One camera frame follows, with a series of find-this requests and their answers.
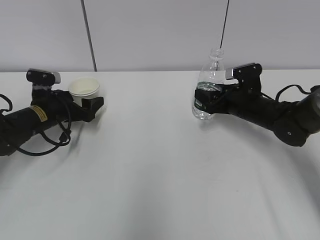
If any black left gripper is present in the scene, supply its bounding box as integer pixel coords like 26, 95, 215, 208
31, 86, 104, 123

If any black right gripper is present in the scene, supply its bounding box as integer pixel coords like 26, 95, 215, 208
194, 76, 263, 117

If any white paper cup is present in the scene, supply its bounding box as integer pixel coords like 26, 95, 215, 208
68, 77, 100, 106

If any clear water bottle green label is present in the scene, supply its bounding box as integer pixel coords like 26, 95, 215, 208
192, 48, 225, 120

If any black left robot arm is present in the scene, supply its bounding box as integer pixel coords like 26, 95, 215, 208
0, 90, 104, 157

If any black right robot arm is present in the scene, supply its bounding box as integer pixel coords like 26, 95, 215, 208
194, 76, 320, 147

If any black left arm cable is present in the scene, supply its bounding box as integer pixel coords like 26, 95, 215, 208
0, 93, 72, 156

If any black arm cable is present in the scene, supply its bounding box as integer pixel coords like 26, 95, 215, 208
259, 84, 313, 102
0, 93, 72, 156

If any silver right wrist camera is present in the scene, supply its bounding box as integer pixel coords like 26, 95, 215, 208
225, 62, 263, 80

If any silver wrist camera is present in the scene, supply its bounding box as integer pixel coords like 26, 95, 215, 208
26, 68, 61, 87
225, 62, 263, 80

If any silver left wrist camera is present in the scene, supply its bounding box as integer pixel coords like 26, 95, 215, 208
26, 68, 61, 87

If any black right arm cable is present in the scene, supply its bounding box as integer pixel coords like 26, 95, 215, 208
259, 84, 313, 102

